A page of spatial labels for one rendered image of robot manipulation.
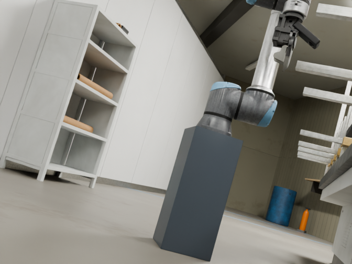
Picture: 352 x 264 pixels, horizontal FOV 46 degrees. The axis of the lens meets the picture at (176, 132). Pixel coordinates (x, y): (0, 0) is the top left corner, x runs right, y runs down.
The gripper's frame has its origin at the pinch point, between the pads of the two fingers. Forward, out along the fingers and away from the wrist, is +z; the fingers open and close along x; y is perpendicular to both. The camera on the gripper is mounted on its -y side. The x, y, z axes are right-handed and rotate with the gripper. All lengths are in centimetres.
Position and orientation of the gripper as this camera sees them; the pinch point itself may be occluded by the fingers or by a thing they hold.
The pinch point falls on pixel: (285, 68)
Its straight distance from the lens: 158.7
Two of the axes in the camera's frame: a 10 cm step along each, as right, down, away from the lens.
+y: -9.2, -2.4, 3.0
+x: -2.6, -1.9, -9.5
